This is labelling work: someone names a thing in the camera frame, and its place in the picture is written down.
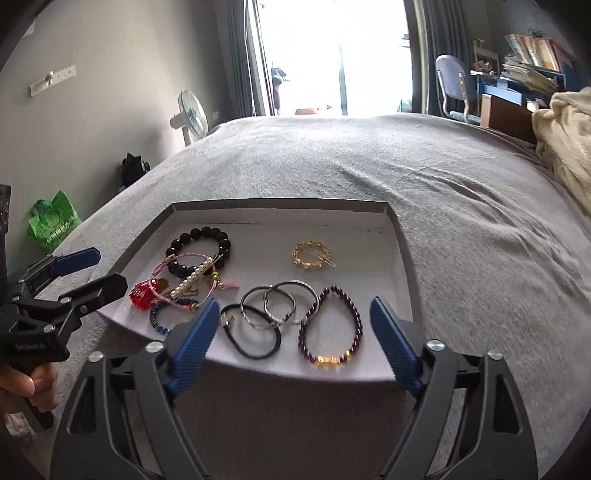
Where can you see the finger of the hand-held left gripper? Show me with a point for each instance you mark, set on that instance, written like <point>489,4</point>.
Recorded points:
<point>101,288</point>
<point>76,261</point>

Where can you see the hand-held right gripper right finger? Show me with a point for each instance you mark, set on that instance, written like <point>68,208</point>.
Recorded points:
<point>392,344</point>

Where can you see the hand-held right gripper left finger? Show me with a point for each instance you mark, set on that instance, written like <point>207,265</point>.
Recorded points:
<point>194,346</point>

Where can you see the pearl bar hair clip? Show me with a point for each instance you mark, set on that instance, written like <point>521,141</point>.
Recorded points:
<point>194,277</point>

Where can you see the grey cardboard box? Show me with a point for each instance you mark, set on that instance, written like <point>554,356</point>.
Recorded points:
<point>360,258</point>

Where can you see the round gold hair clip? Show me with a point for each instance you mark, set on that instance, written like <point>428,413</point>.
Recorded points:
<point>302,264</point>

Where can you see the person's left hand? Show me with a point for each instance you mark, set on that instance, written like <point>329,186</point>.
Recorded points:
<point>44,385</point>

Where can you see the red crystal charm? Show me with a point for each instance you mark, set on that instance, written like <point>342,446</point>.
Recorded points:
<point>143,295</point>

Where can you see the green plastic bag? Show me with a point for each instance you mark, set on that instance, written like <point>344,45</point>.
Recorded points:
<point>53,221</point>

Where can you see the black bag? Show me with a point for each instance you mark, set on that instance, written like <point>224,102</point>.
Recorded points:
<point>135,170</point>

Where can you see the grey bed blanket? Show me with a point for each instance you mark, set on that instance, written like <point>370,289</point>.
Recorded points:
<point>461,207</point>

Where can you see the white standing fan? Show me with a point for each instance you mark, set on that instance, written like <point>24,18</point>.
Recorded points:
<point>191,113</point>

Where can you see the dark grey curtain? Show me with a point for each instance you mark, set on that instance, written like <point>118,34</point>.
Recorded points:
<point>443,32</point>
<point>235,55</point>

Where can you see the wooden desk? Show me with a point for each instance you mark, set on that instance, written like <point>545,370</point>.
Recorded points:
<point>505,108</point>

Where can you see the dark hanging clothes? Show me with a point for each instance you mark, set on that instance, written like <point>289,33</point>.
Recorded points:
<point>278,87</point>

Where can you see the cream knitted blanket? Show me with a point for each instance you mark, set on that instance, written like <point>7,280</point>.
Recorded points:
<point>565,134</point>

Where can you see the blue grey chair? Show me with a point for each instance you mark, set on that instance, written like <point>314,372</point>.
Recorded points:
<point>450,76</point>

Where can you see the glass balcony door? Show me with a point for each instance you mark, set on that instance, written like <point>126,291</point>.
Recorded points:
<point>332,55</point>

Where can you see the stack of books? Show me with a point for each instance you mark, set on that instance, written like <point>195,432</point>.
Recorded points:
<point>531,64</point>

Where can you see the white wall hook rail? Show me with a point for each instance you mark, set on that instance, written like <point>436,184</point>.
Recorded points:
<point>53,82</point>

